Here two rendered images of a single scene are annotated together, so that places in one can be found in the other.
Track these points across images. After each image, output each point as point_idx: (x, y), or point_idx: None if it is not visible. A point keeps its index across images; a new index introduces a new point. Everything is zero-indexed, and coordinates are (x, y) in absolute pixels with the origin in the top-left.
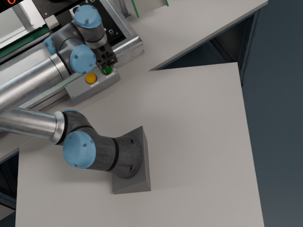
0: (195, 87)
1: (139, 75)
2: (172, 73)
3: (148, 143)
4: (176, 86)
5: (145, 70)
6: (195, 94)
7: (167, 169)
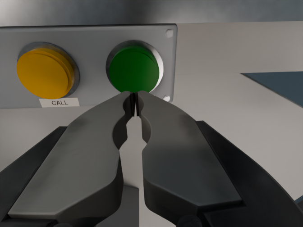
0: (278, 153)
1: (214, 73)
2: (276, 110)
3: (139, 190)
4: (253, 136)
5: (236, 70)
6: (265, 162)
7: (144, 220)
